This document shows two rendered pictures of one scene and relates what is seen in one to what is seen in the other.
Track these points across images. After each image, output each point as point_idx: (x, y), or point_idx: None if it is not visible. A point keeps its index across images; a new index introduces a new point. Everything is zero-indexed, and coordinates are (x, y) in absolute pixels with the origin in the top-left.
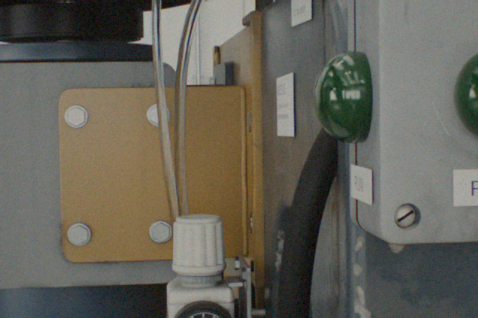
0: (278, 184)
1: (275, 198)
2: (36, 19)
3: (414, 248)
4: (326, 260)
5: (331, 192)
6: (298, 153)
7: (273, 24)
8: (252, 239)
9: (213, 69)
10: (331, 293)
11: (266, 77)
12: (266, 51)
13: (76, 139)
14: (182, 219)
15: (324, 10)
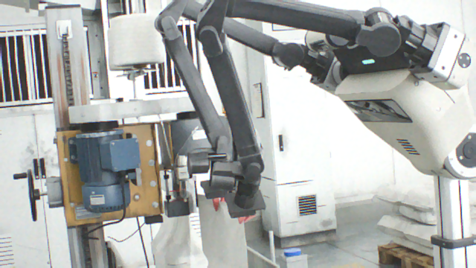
0: (193, 147)
1: (190, 150)
2: (117, 123)
3: None
4: (230, 148)
5: (232, 140)
6: None
7: (187, 123)
8: (142, 168)
9: (62, 138)
10: (233, 151)
11: (178, 132)
12: (178, 127)
13: None
14: (184, 155)
15: (227, 120)
